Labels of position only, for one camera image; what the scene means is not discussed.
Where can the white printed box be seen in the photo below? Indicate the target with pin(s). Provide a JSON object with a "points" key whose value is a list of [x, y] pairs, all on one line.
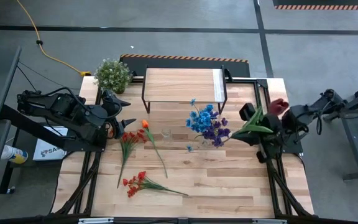
{"points": [[47, 151]]}

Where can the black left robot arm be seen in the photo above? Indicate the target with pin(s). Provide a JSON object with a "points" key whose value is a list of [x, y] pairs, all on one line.
{"points": [[64, 110]]}

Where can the orange artificial tulip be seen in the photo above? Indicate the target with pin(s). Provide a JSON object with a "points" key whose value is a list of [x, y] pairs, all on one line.
{"points": [[145, 124]]}

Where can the red artificial flower bunch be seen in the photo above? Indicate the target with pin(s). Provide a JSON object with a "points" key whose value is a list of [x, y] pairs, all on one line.
{"points": [[141, 175], [128, 138]]}

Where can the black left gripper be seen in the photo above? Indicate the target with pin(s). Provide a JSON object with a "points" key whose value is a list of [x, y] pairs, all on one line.
{"points": [[110, 102]]}

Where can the wooden shelf with black frame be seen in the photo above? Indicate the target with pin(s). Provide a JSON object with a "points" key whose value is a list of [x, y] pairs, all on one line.
{"points": [[179, 84]]}

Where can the black hazard-striped floor mat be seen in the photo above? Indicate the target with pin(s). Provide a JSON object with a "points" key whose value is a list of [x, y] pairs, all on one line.
{"points": [[185, 63], [322, 2]]}

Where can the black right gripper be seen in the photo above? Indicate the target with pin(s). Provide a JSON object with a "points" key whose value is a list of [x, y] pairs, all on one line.
{"points": [[248, 111]]}

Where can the white and yellow spray can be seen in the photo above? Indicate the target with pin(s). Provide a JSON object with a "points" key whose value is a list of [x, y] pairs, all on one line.
{"points": [[14, 154]]}

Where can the black metal table frame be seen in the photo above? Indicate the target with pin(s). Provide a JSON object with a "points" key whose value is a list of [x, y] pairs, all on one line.
{"points": [[262, 83]]}

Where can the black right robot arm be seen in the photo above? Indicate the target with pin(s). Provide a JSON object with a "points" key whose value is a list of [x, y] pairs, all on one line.
{"points": [[303, 116]]}

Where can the blue artificial flower bunch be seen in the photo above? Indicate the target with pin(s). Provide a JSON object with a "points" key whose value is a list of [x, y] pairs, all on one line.
{"points": [[204, 119]]}

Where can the clear glass vase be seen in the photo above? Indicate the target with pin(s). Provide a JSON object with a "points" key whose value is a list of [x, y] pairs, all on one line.
{"points": [[166, 136], [204, 145]]}

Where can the potted green plant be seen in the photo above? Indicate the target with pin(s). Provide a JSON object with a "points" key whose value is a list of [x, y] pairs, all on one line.
{"points": [[113, 75]]}

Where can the purple artificial flower bunch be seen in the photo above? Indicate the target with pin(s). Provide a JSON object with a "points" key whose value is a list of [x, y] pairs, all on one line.
{"points": [[216, 133]]}

